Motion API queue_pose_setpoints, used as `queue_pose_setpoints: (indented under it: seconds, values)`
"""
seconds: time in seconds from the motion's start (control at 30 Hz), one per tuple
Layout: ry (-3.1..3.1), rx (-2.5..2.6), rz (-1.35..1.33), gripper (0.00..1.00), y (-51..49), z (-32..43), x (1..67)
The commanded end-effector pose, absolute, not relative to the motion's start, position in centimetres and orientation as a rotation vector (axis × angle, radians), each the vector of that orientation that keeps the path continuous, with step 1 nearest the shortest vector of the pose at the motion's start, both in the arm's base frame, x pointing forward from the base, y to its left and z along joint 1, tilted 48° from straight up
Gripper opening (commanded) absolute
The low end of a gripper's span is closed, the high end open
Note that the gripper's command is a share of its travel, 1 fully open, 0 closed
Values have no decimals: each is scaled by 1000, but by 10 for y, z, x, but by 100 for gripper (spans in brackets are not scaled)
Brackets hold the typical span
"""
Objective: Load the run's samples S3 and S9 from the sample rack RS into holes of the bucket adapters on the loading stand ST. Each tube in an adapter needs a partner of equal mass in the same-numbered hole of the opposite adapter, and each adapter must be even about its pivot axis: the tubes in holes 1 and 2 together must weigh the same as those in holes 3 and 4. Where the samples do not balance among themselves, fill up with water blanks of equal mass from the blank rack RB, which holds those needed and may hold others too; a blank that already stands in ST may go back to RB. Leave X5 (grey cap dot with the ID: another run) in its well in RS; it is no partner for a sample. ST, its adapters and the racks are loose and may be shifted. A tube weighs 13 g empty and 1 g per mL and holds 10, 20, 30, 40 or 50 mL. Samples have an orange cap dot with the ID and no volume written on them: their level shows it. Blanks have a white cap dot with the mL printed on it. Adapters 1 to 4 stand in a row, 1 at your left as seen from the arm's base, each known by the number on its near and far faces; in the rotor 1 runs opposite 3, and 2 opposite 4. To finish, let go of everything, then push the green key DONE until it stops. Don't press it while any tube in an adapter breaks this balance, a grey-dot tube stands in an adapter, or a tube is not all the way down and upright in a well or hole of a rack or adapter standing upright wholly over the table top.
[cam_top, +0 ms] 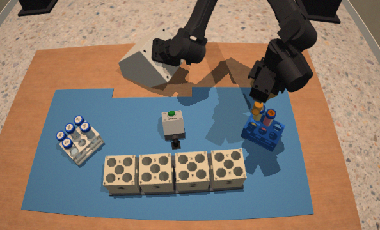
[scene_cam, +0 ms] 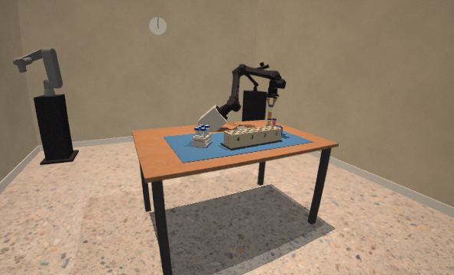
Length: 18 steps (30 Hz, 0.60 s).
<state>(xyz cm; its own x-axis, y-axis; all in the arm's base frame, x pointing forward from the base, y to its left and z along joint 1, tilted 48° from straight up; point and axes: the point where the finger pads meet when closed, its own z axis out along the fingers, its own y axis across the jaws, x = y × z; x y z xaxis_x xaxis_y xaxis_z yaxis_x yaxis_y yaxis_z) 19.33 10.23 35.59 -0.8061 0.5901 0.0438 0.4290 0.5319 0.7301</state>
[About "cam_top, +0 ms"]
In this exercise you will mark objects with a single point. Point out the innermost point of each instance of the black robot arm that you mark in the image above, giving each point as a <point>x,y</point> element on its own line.
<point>285,54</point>

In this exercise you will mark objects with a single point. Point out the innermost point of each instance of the blue tube rack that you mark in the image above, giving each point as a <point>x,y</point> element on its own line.
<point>267,139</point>

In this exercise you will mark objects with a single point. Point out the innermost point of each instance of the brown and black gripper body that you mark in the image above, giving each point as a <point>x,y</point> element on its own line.
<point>252,73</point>

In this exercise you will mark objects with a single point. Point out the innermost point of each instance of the blue flat mat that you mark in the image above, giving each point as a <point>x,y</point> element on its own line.
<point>276,183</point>

